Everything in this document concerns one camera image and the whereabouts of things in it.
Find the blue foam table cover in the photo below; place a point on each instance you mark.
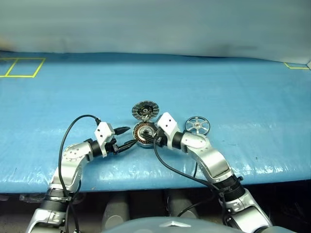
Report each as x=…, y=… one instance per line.
x=155, y=85

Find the grey robot torso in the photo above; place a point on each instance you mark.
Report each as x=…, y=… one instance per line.
x=150, y=225

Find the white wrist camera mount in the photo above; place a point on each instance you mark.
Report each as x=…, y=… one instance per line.
x=167, y=122
x=103, y=132

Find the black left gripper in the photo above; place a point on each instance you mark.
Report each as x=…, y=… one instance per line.
x=113, y=147

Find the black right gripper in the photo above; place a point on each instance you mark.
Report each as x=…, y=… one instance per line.
x=160, y=139

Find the round silver hinged motor lid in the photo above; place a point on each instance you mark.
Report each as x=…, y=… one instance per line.
x=145, y=110

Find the round silver motor housing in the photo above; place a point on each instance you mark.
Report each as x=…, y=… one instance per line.
x=138, y=138

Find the grey rounded cylinder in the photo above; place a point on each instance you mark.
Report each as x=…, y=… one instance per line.
x=116, y=208
x=182, y=201

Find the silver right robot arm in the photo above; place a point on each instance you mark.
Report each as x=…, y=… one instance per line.
x=213, y=160

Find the silver spoked rotor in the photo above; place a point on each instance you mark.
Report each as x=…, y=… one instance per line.
x=197, y=125

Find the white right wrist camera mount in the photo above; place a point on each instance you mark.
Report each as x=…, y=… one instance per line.
x=167, y=122

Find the clear crumpled plastic film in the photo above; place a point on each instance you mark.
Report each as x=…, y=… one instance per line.
x=31, y=197

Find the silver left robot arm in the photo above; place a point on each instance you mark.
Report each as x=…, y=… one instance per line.
x=73, y=155

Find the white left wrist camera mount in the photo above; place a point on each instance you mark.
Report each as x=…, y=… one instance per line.
x=103, y=132

